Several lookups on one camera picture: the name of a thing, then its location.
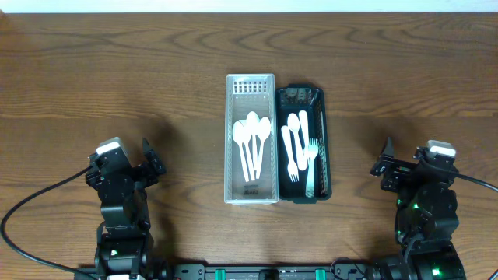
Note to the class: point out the white spoon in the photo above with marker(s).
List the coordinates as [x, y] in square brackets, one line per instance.
[252, 122]
[247, 151]
[293, 123]
[239, 135]

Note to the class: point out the black plastic basket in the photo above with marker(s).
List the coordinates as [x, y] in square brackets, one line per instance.
[292, 99]

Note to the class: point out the white fork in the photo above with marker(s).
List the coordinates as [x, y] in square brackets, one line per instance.
[304, 126]
[292, 166]
[312, 154]

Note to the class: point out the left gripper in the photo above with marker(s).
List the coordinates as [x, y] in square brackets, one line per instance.
[149, 177]

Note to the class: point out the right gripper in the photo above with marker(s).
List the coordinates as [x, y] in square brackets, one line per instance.
[399, 172]

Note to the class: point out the white spoon basket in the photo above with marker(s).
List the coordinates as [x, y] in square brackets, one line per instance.
[264, 129]

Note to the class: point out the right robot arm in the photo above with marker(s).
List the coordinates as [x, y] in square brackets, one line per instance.
[426, 216]

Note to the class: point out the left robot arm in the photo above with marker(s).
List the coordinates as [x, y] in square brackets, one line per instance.
[124, 242]

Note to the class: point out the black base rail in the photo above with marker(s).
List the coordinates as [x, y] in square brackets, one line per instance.
[338, 270]

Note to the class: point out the clear plastic basket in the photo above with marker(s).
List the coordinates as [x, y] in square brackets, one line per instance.
[245, 93]

